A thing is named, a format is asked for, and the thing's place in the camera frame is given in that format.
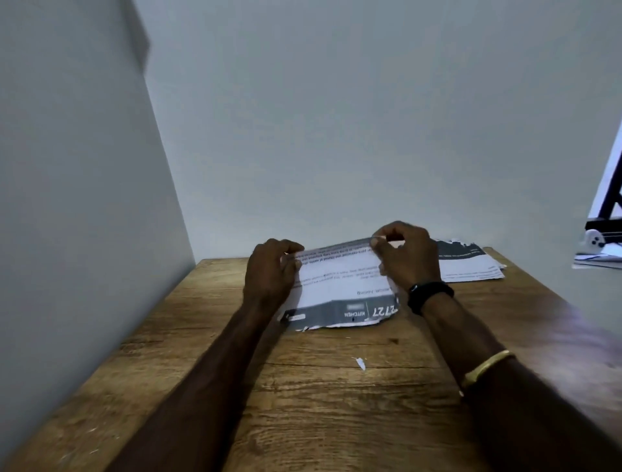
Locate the torn white and grey paper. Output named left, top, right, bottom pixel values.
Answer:
left=435, top=239, right=507, bottom=284

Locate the person's right forearm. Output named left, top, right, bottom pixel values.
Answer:
left=421, top=291, right=622, bottom=472

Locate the person's left forearm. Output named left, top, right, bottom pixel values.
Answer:
left=104, top=298, right=291, bottom=472

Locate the black wristband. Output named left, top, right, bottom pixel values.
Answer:
left=407, top=280, right=455, bottom=317

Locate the black stand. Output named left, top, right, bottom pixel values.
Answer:
left=584, top=148, right=622, bottom=244

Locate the white plastic device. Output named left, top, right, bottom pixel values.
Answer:
left=578, top=229, right=607, bottom=254

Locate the stack of white papers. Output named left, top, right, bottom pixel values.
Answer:
left=572, top=242, right=622, bottom=270

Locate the yellow bangle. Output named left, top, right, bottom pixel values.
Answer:
left=459, top=349, right=517, bottom=390

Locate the person's left hand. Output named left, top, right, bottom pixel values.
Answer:
left=242, top=238, right=305, bottom=315

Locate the person's right hand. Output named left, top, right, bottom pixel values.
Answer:
left=370, top=221, right=442, bottom=292

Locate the white and grey printed paper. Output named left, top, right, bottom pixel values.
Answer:
left=277, top=237, right=400, bottom=333

